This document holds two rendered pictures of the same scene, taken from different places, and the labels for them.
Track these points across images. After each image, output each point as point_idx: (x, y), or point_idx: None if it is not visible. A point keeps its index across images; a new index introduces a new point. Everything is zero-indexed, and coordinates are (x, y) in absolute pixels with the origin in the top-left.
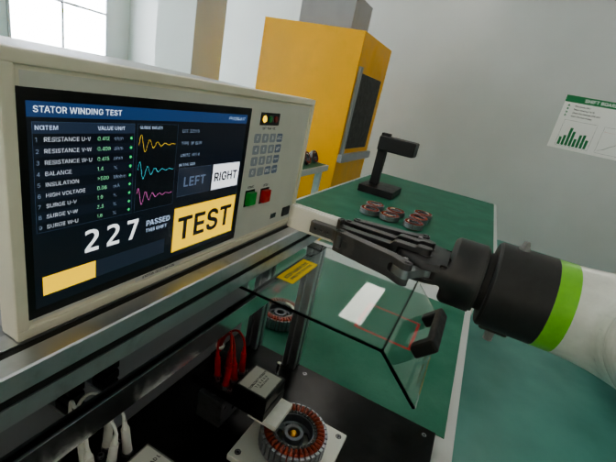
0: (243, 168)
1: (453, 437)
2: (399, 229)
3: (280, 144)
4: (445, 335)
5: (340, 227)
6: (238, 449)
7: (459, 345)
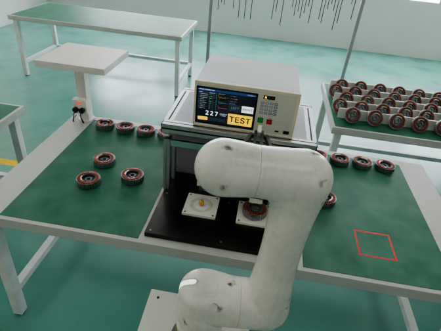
0: (255, 110)
1: (307, 270)
2: (270, 142)
3: (277, 106)
4: (403, 276)
5: (254, 132)
6: (242, 202)
7: (400, 284)
